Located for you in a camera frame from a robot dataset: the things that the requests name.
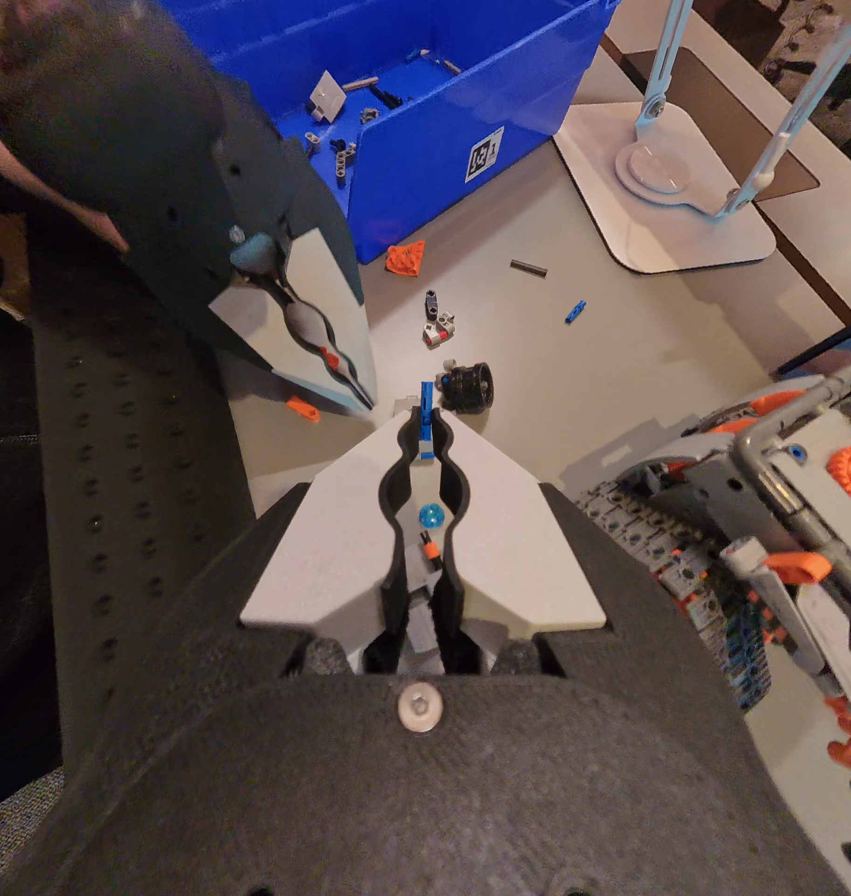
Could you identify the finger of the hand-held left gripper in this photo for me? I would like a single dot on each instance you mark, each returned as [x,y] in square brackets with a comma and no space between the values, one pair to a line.
[257,329]
[334,294]

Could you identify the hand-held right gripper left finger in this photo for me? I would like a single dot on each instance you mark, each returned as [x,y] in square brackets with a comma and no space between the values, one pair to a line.
[320,560]

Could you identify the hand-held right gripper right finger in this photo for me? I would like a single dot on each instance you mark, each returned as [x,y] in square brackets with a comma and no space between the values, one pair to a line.
[523,560]

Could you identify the small orange building piece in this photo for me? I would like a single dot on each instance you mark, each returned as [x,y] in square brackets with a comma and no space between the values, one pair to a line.
[331,358]

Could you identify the blue parts bin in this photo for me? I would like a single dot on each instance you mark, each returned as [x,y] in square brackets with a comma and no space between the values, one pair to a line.
[425,140]

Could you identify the flat orange building piece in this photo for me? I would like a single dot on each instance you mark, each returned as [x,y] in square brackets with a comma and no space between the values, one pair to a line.
[405,259]

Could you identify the long orange building piece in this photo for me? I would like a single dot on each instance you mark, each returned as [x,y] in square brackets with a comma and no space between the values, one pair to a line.
[303,409]

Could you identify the dark connector piece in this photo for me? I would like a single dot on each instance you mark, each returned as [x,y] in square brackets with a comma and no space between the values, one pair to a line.
[431,299]

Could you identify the grey panel assembly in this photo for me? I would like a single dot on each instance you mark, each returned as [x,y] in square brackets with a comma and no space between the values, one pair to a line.
[430,515]

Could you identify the grey block with red dot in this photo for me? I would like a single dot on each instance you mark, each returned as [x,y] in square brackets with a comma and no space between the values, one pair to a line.
[439,332]

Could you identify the pile of small building parts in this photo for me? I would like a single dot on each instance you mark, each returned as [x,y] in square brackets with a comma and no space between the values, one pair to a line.
[326,94]

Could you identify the black toy wheel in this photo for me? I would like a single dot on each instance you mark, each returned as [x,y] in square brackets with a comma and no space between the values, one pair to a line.
[471,386]

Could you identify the dark axle rod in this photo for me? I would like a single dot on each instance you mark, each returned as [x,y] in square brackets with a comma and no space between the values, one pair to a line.
[529,268]

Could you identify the toy tracked robot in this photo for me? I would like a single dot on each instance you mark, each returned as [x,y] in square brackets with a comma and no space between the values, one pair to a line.
[782,490]

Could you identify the book stand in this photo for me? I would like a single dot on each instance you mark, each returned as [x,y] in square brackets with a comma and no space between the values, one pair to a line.
[677,231]

